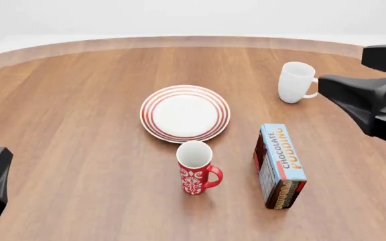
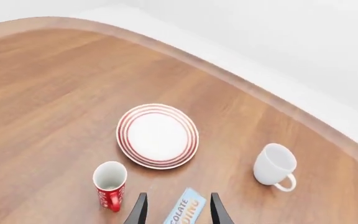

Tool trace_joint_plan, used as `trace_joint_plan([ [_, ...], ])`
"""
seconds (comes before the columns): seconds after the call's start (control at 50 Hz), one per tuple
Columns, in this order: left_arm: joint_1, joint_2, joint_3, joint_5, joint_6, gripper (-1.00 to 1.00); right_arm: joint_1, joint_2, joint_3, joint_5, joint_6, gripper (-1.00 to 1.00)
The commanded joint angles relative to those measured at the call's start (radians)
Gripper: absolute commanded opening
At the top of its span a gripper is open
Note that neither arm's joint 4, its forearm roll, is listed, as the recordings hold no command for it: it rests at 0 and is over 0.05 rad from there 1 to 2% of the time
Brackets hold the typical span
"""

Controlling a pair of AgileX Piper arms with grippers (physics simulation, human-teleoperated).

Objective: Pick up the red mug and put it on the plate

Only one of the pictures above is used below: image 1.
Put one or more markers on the white mug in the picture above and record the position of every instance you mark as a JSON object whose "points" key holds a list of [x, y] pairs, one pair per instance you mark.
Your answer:
{"points": [[291, 86]]}

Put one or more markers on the white plate with red rings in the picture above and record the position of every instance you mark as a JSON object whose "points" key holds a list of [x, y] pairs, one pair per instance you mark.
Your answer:
{"points": [[184, 114]]}

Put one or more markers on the red patterned mug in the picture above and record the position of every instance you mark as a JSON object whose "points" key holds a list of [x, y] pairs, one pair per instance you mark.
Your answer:
{"points": [[190, 179]]}

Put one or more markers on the chocolate pudding box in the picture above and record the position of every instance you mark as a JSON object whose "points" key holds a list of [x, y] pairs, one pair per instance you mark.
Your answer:
{"points": [[285, 160]]}

